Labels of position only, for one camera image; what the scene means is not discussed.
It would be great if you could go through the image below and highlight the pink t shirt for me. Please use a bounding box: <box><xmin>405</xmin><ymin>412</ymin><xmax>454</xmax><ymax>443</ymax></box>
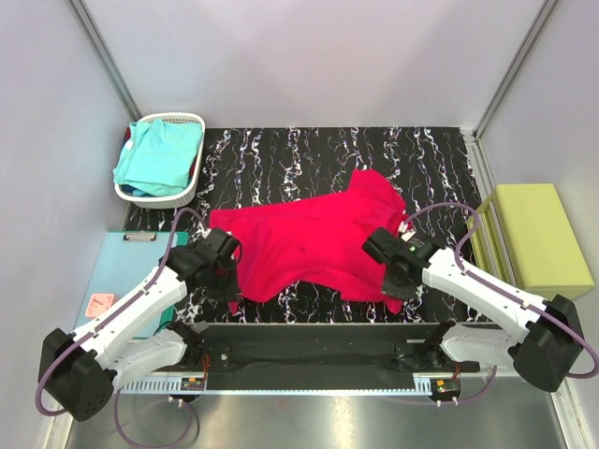
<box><xmin>210</xmin><ymin>169</ymin><xmax>408</xmax><ymax>314</ymax></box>

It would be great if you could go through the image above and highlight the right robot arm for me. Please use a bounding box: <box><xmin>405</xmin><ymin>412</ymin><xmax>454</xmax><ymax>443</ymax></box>
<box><xmin>362</xmin><ymin>227</ymin><xmax>583</xmax><ymax>392</ymax></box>

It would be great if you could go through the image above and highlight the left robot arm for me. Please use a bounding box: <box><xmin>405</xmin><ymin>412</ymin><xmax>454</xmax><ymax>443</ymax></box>
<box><xmin>35</xmin><ymin>228</ymin><xmax>242</xmax><ymax>422</ymax></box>

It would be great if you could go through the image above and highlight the green cutting mat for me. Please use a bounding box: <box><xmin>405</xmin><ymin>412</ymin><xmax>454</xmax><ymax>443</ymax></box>
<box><xmin>154</xmin><ymin>231</ymin><xmax>189</xmax><ymax>335</ymax></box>

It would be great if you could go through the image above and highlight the white laundry basket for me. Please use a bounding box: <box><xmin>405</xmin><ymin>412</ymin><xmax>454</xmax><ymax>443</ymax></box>
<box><xmin>114</xmin><ymin>112</ymin><xmax>205</xmax><ymax>210</ymax></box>

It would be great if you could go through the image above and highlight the light blue clipboard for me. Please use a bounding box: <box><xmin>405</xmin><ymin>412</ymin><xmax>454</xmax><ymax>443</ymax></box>
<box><xmin>73</xmin><ymin>231</ymin><xmax>187</xmax><ymax>339</ymax></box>

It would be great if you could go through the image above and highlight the blue t shirt in basket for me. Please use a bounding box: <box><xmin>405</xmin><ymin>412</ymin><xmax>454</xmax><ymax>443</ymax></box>
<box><xmin>120</xmin><ymin>184</ymin><xmax>153</xmax><ymax>197</ymax></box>

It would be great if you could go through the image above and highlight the turquoise t shirt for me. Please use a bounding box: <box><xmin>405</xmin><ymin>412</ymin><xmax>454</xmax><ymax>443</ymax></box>
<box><xmin>113</xmin><ymin>119</ymin><xmax>204</xmax><ymax>197</ymax></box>

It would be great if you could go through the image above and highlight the yellow green drawer box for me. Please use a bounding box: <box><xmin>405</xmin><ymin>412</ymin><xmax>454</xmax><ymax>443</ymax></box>
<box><xmin>470</xmin><ymin>183</ymin><xmax>595</xmax><ymax>300</ymax></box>

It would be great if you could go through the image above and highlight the pink numbered block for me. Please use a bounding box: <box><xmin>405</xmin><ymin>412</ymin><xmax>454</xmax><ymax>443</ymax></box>
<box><xmin>84</xmin><ymin>293</ymin><xmax>118</xmax><ymax>319</ymax></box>

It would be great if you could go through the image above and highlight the red t shirt in basket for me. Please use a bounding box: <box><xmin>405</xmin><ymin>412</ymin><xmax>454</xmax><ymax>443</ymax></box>
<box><xmin>123</xmin><ymin>126</ymin><xmax>132</xmax><ymax>149</ymax></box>

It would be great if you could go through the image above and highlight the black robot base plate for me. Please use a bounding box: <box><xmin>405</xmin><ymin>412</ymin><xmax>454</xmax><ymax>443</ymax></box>
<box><xmin>166</xmin><ymin>323</ymin><xmax>479</xmax><ymax>394</ymax></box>

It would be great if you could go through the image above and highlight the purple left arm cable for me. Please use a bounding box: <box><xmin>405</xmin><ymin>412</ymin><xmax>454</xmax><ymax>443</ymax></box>
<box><xmin>35</xmin><ymin>208</ymin><xmax>212</xmax><ymax>444</ymax></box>

